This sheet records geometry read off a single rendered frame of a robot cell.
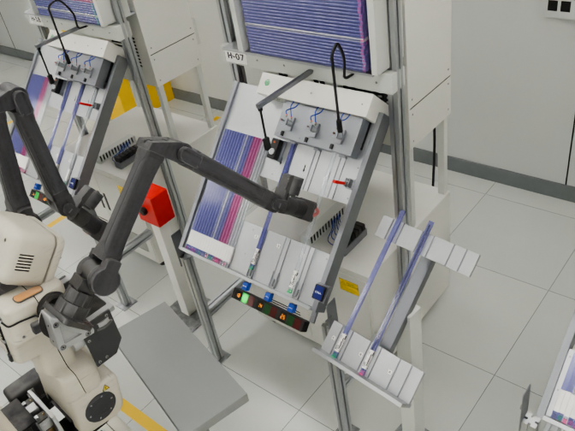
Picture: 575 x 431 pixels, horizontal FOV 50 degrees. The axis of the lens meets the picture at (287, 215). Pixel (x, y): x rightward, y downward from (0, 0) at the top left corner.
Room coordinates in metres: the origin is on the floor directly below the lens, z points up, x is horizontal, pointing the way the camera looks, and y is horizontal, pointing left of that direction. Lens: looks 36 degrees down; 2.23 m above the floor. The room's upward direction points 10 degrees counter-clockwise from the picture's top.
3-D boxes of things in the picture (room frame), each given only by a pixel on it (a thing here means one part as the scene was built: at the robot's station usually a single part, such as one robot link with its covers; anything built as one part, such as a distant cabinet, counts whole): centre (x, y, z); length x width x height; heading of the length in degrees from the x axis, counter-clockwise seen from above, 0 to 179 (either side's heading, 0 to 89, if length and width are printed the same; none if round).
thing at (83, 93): (3.10, 0.89, 0.66); 1.01 x 0.73 x 1.31; 135
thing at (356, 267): (2.21, -0.24, 0.31); 0.70 x 0.65 x 0.62; 45
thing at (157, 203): (2.40, 0.59, 0.39); 0.24 x 0.24 x 0.78; 45
